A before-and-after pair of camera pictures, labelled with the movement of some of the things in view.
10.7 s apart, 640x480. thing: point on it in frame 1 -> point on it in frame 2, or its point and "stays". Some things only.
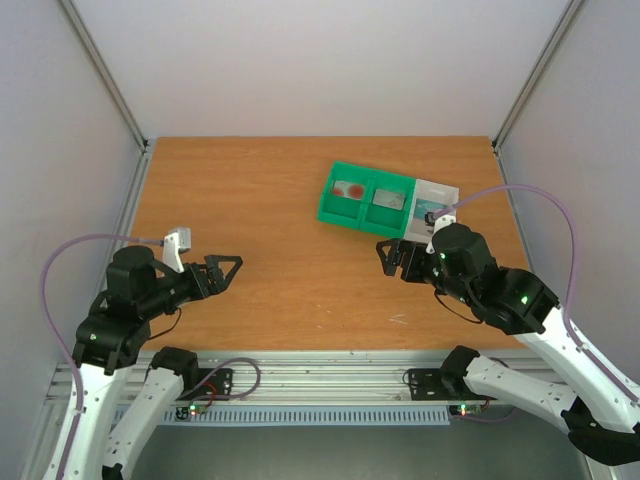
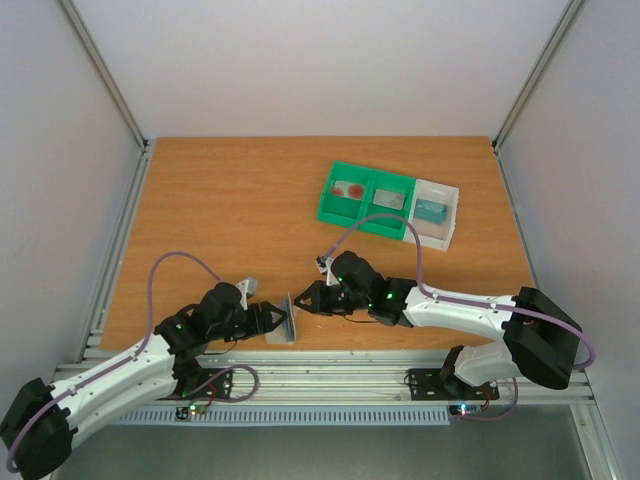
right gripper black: [409, 260] -> [330, 299]
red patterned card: [351, 190] stays
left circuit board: [192, 410] stays
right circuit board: [465, 409] stays
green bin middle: [387, 203] stays
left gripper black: [219, 283] -> [265, 317]
